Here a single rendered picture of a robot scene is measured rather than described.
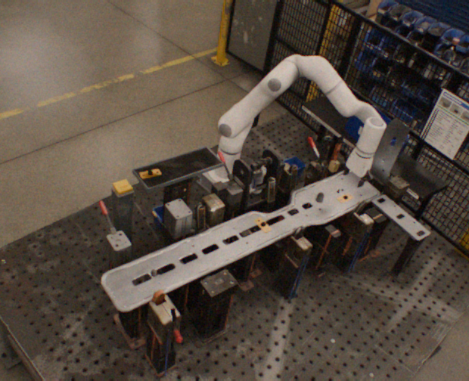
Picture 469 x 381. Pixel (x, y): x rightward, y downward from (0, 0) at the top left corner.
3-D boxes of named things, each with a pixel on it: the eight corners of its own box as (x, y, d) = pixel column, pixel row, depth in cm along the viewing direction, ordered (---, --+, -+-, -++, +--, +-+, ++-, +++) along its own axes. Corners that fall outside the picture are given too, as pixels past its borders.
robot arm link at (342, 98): (333, 81, 212) (374, 134, 217) (321, 96, 200) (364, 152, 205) (349, 69, 205) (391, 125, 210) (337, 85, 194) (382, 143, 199)
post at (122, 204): (119, 268, 218) (117, 198, 188) (112, 257, 222) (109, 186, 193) (135, 261, 222) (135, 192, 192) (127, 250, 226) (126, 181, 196)
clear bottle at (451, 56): (439, 81, 238) (458, 43, 225) (429, 75, 242) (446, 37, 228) (447, 78, 241) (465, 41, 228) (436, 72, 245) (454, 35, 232)
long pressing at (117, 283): (123, 321, 167) (123, 318, 166) (96, 275, 179) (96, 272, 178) (383, 196, 237) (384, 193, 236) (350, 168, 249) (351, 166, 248)
